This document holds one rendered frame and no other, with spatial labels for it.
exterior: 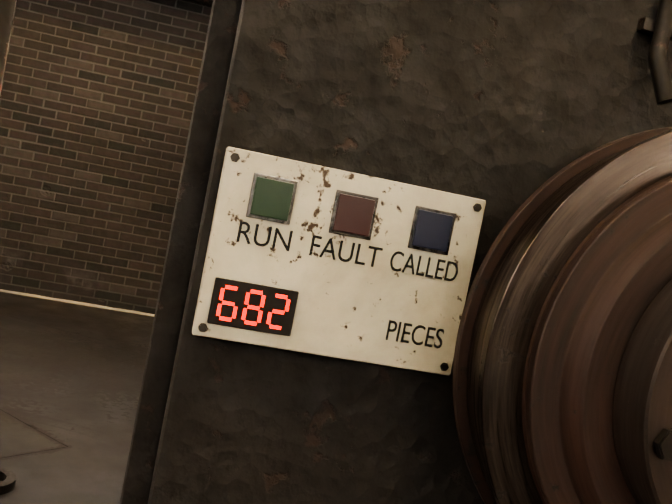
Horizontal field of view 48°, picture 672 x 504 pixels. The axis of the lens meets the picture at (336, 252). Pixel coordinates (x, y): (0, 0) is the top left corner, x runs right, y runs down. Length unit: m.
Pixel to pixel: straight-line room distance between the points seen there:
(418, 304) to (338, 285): 0.08
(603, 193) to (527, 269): 0.09
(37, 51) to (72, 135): 0.73
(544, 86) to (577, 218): 0.20
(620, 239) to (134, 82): 6.24
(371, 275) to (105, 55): 6.15
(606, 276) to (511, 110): 0.23
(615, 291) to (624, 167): 0.11
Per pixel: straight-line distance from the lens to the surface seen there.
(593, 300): 0.65
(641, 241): 0.66
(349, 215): 0.72
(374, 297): 0.74
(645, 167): 0.69
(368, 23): 0.77
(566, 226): 0.65
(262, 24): 0.75
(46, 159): 6.80
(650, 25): 0.87
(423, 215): 0.74
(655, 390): 0.61
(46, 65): 6.86
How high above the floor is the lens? 1.20
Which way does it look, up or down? 3 degrees down
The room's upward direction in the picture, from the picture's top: 11 degrees clockwise
